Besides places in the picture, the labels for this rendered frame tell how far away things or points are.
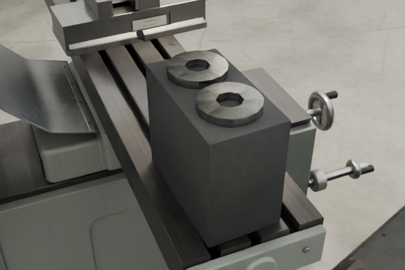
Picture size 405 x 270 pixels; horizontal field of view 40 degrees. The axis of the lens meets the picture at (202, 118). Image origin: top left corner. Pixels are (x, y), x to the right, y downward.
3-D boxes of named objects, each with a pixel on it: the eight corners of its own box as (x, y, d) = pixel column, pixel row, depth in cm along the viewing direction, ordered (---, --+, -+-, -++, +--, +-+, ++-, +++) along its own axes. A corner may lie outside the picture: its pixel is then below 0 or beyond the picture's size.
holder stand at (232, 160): (214, 140, 99) (216, 39, 87) (281, 222, 82) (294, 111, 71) (150, 159, 94) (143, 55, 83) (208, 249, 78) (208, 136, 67)
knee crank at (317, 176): (365, 164, 163) (369, 148, 159) (378, 177, 158) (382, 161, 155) (300, 184, 156) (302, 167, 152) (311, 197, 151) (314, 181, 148)
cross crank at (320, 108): (320, 113, 168) (325, 79, 162) (342, 135, 159) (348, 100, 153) (273, 125, 163) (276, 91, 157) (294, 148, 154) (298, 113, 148)
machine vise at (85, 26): (184, 4, 146) (182, -37, 140) (208, 26, 136) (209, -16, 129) (51, 30, 134) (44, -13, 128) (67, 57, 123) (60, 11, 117)
